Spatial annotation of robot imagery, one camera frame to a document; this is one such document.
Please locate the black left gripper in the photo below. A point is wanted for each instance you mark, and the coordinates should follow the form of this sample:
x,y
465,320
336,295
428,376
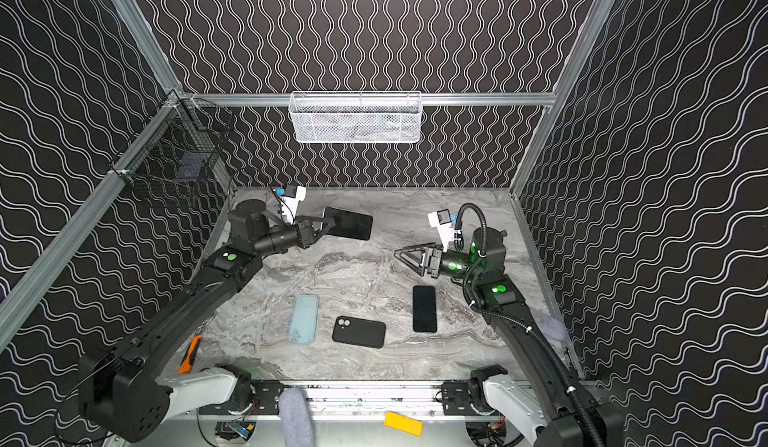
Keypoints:
x,y
306,231

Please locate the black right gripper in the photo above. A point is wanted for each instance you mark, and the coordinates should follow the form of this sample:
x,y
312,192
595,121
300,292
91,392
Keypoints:
x,y
431,261

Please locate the white smartphone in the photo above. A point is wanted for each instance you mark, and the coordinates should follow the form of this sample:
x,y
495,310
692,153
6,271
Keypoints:
x,y
348,225

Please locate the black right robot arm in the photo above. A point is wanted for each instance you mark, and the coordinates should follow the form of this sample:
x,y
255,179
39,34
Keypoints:
x,y
557,409

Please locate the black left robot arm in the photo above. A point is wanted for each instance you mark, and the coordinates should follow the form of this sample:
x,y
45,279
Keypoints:
x,y
118,390

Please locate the black phone case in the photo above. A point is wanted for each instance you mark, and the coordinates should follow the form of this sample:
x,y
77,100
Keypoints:
x,y
359,332

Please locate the light blue phone case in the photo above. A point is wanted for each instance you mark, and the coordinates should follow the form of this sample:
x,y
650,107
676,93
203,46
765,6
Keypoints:
x,y
303,323

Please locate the dark blue smartphone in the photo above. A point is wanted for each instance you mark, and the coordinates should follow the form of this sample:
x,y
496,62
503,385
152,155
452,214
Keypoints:
x,y
424,319

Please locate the lavender cloth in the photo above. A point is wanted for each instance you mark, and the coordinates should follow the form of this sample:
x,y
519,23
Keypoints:
x,y
552,328

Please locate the yellow block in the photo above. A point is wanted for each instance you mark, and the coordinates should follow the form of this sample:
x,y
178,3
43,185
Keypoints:
x,y
403,424

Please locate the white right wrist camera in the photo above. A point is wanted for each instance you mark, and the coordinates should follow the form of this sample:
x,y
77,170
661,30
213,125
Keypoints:
x,y
443,222

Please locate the white wire mesh basket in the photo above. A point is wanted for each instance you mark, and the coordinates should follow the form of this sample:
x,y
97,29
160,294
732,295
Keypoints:
x,y
356,117

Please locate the black wire mesh basket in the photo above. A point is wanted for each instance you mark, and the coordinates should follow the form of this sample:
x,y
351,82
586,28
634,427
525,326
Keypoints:
x,y
182,163

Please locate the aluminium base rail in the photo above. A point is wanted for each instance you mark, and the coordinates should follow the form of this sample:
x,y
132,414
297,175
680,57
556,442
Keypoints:
x,y
217,393

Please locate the orange handled tool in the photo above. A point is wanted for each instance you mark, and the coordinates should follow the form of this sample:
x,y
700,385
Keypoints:
x,y
190,355

